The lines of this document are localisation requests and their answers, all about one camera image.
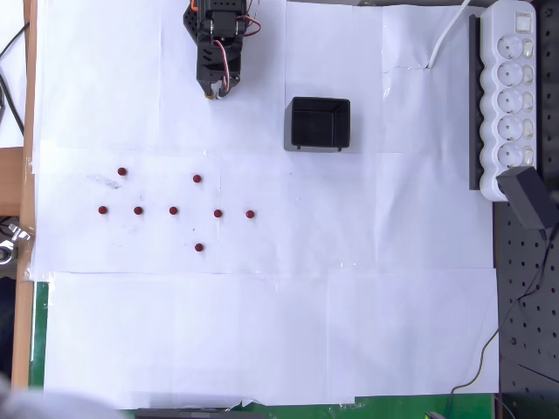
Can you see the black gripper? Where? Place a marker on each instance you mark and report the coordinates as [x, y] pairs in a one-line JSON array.
[[215, 78]]

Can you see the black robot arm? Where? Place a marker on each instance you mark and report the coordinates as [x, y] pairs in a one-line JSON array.
[[218, 8]]

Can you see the black box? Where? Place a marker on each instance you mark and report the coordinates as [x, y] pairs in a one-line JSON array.
[[314, 126]]

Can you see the white paper table cover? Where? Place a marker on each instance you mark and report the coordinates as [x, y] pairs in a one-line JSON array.
[[305, 305]]

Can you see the silver metal clamp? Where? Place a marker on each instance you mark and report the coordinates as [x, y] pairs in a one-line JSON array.
[[8, 253]]

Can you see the green mat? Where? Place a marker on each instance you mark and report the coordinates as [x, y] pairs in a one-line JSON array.
[[39, 331]]

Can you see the flat black device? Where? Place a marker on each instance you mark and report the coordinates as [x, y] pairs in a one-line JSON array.
[[196, 414]]

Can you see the black power adapter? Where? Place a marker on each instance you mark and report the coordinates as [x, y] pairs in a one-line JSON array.
[[524, 196]]

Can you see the blurred grey object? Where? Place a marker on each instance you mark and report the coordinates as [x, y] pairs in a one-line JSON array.
[[43, 406]]

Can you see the black pegboard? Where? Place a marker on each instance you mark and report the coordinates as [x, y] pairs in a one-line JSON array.
[[528, 305]]

